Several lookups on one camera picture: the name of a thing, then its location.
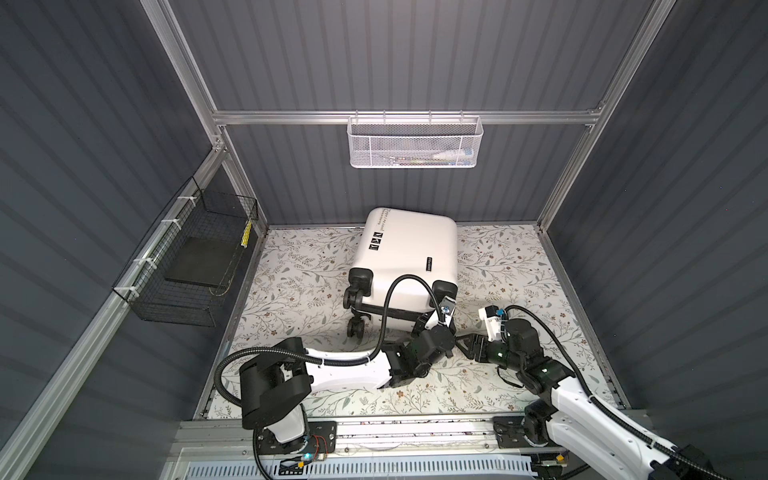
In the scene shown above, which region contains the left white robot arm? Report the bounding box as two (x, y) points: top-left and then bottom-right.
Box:
(239, 325), (456, 446)

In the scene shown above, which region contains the white vented cable duct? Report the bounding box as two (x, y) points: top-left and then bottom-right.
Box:
(182, 455), (535, 480)

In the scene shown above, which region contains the right black corrugated cable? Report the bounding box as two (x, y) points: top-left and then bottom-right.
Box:
(503, 304), (733, 480)

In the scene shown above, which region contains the white hard-shell suitcase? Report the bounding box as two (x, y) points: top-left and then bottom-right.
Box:
(343, 207), (459, 339)

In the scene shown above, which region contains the left black corrugated cable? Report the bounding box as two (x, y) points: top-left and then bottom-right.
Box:
(212, 274), (448, 480)

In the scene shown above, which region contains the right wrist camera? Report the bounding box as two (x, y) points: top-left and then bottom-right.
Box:
(478, 305), (541, 354)

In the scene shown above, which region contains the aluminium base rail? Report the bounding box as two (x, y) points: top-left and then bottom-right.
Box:
(168, 412), (568, 461)

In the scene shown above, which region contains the toothpaste tube in basket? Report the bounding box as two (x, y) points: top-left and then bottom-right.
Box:
(432, 148), (475, 165)

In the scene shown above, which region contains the yellow tag on basket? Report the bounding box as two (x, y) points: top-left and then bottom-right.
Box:
(240, 219), (253, 248)

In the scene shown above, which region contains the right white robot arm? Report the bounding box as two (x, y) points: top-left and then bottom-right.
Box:
(457, 334), (723, 479)

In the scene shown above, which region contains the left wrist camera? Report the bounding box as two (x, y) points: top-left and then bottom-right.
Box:
(424, 296), (456, 330)

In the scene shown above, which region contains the white wire mesh basket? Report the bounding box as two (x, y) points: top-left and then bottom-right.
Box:
(346, 115), (484, 169)

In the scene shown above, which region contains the black corrugated cable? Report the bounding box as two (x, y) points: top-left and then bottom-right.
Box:
(503, 304), (733, 480)
(212, 274), (448, 480)

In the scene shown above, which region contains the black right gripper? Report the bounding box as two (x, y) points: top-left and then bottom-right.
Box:
(455, 332), (523, 373)

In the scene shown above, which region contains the black wire mesh basket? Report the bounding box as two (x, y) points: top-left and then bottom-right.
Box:
(113, 180), (259, 328)

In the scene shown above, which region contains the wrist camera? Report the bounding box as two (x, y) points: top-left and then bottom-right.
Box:
(424, 296), (456, 330)
(478, 305), (541, 354)

